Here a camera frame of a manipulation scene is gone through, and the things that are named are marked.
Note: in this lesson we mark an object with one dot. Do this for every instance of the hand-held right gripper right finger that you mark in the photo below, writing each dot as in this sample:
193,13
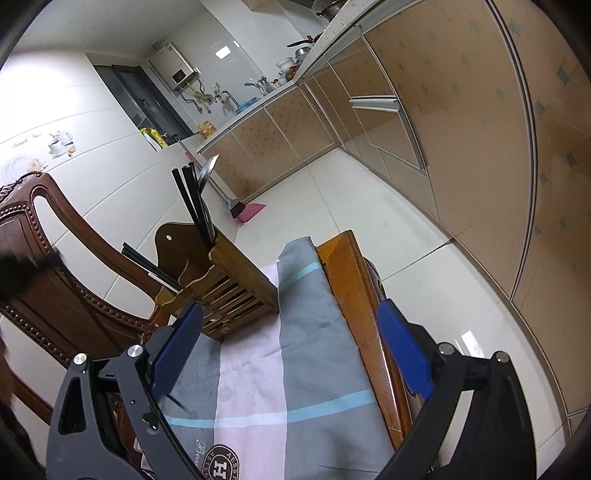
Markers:
404,348

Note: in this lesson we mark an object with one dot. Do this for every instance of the beige kitchen counter cabinets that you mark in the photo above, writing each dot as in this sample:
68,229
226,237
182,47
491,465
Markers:
485,138

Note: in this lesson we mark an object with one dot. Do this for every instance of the wall water tap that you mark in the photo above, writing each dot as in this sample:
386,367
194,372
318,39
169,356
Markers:
221,97

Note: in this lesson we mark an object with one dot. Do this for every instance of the dark glass door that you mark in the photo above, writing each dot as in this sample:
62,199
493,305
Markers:
138,97

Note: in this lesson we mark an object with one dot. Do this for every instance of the white wall water heater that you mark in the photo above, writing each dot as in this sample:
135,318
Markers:
178,64

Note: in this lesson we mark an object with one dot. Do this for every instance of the cabinet drawer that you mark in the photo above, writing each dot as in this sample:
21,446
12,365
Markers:
392,134

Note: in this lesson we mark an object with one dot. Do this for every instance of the stacked white bowls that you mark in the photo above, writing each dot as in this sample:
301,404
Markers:
285,67

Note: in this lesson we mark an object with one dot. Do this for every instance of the yellow box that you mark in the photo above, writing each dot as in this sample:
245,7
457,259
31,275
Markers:
207,129

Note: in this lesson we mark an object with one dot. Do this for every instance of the grey pink plaid blanket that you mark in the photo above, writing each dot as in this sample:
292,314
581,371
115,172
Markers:
258,378

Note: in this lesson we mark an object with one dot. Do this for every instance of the black wok pan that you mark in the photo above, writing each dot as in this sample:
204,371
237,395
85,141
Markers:
307,42

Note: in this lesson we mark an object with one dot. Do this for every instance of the blue sink tray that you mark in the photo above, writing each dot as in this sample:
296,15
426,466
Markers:
247,105

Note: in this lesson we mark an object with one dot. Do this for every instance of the yellow bottle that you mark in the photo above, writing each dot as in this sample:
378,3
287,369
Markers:
154,137

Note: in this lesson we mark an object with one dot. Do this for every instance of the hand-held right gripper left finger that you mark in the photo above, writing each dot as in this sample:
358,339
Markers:
180,344

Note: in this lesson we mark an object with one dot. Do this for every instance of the pink dustpan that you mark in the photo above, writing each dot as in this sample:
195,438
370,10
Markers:
253,213

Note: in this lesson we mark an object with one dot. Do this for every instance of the chrome sink faucet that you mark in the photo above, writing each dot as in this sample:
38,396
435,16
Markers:
258,85

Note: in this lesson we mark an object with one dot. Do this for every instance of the wooden utensil holder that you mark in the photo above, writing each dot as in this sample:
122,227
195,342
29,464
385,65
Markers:
240,277

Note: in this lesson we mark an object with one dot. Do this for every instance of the metal ladle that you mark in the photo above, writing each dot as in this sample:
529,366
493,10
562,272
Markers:
208,170

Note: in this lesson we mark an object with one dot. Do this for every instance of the large steel cooking pot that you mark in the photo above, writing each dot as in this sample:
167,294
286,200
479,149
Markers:
332,9

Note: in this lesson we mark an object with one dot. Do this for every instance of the small lidded steel pot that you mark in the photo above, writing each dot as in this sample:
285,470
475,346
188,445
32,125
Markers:
302,53

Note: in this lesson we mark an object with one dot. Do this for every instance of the carved brown wooden chair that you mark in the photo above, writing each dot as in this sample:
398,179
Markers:
69,304

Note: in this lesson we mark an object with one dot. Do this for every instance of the bunch of black chopsticks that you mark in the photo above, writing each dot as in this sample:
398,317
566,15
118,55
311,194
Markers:
190,203

